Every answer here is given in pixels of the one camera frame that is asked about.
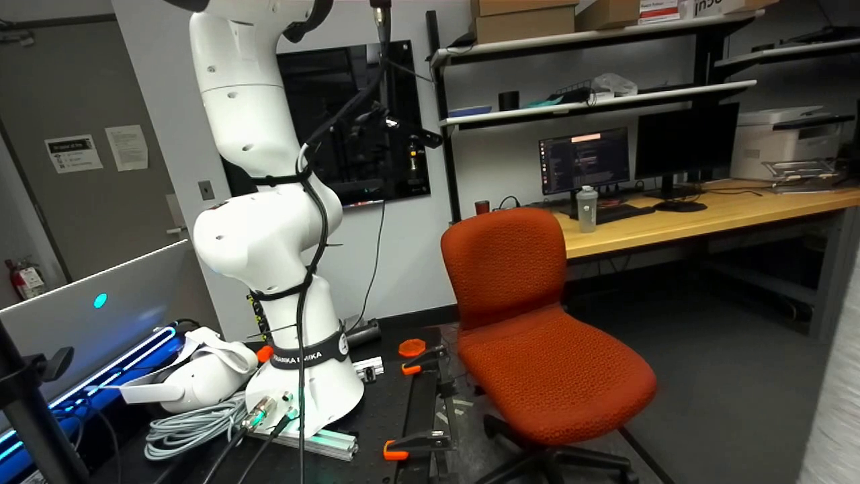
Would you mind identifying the orange black bar clamp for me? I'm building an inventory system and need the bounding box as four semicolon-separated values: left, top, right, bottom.
379;426;454;467
395;335;452;378

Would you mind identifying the orange office chair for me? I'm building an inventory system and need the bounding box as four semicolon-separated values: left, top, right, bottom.
438;206;676;484

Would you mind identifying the grey water bottle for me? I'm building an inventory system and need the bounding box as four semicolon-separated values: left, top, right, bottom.
571;183;602;231

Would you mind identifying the desk monitor showing code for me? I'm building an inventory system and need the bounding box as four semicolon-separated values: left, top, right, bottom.
535;127;635;199

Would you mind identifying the black keyboard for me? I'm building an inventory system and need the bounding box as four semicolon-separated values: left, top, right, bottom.
594;202;657;225

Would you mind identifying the black metal shelf unit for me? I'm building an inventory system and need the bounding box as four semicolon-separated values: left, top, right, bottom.
425;8;860;223

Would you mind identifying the large cardboard box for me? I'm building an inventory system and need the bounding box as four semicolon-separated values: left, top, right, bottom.
469;0;578;45

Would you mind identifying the white object on shelf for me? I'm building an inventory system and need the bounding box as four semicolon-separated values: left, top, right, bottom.
589;69;643;100

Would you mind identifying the white VR headset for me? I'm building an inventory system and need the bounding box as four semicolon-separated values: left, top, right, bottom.
119;324;261;417

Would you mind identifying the dark blank desk monitor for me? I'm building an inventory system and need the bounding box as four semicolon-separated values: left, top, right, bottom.
635;100;741;215

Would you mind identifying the wooden desk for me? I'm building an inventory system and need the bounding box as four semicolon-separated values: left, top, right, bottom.
550;174;860;343

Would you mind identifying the small cardboard box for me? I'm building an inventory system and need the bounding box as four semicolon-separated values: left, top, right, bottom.
575;0;643;32

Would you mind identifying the white paper sheet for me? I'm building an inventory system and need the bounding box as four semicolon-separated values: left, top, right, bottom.
101;124;153;174

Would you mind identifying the grey laptop with blue light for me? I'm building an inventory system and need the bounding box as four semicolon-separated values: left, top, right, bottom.
0;237;202;402

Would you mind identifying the blue equipment case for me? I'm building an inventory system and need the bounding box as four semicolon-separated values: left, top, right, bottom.
0;322;187;484

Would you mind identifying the white door sign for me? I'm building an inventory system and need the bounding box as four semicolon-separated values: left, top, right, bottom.
42;131;105;174

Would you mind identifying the white printer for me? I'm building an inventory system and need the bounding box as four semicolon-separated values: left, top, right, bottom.
729;101;852;183

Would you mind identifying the grey door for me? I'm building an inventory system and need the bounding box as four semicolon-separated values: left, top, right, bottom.
0;10;194;284

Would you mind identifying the black tripod stand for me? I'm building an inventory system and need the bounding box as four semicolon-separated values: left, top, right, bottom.
0;319;90;484

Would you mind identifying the black hanging power cable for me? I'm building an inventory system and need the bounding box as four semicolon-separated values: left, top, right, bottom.
348;199;389;335

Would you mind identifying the black wall screen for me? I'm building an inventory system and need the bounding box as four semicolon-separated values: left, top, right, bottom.
218;36;432;211

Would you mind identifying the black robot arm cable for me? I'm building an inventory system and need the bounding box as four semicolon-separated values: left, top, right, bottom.
289;51;397;484

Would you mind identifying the black camera on pole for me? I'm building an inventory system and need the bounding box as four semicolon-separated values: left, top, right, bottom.
368;0;445;152

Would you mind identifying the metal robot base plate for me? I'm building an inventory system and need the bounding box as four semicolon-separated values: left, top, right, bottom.
233;389;359;464

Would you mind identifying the grey coiled cable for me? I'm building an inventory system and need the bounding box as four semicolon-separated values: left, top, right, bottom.
143;395;249;464

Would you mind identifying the wire mesh tray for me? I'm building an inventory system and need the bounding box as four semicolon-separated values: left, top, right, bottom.
762;156;852;192

